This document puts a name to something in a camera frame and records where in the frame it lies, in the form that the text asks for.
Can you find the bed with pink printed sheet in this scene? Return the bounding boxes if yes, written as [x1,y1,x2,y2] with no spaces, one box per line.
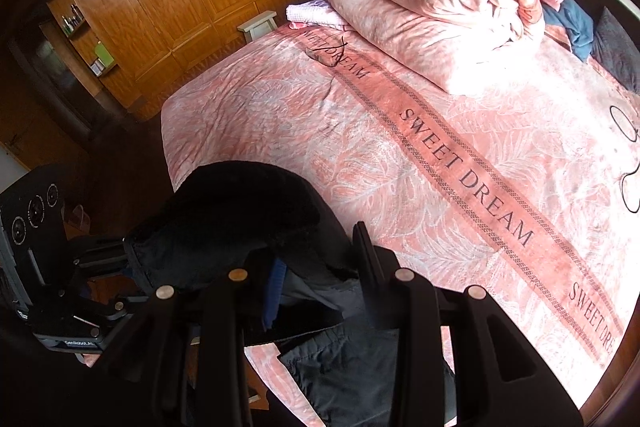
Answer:
[161,22,640,427]

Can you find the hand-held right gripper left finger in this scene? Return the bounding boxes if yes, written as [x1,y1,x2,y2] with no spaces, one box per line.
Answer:
[97,257,290,427]

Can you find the folded white pink towel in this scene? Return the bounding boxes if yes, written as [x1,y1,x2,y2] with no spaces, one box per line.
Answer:
[286,0,351,30]

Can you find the blue cloth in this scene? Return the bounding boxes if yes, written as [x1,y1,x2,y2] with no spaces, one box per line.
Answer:
[542,0,596,62]

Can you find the green box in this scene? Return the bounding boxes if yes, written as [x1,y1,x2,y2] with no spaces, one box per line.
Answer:
[94,41,117,66]

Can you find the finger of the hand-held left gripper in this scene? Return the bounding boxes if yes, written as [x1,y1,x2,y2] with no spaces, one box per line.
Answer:
[67,234,135,279]
[82,294,152,323]

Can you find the bottles on shelf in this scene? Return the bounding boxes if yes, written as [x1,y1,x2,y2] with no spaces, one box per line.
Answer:
[60,2,87,32]

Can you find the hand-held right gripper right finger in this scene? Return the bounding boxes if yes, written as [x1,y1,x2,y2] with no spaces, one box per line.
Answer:
[351,221,586,427]

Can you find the black quilted pants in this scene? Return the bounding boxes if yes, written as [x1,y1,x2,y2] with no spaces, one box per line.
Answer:
[125,161,458,427]

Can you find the eyeglasses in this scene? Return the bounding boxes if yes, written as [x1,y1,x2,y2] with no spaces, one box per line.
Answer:
[306,34,351,68]

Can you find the grey pillow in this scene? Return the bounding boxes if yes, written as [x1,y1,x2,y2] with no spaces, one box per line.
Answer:
[590,6,640,90]

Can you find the dark open shelf unit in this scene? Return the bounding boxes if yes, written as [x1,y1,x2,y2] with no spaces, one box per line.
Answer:
[7,0,131,128]

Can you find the black cable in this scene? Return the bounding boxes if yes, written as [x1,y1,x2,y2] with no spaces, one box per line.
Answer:
[609,104,640,214]

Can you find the small white stool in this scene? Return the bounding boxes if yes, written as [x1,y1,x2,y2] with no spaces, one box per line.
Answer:
[237,10,278,42]

